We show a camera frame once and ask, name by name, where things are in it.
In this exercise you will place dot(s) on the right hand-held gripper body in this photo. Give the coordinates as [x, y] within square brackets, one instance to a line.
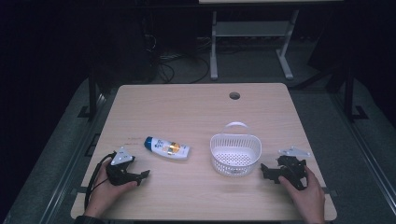
[294, 169]

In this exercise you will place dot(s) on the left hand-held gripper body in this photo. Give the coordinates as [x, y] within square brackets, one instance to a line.
[120, 175]

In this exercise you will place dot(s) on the white bottle with blue cap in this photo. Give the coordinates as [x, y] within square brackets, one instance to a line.
[168, 148]

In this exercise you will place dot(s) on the white perforated plastic basket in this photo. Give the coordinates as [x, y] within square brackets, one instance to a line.
[235, 155]

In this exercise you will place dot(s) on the person's left hand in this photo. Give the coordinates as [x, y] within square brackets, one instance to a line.
[101, 193]

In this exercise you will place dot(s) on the person's right hand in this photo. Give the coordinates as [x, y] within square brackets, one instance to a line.
[311, 199]

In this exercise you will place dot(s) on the person's dark left sleeve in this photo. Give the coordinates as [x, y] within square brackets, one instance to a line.
[88, 220]

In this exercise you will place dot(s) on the metal frame rail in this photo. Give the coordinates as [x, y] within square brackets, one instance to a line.
[364, 149]
[73, 158]

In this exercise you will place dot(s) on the black metal post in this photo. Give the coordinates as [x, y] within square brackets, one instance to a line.
[349, 93]
[92, 96]

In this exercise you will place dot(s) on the white metal desk frame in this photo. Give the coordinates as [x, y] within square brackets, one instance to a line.
[252, 28]

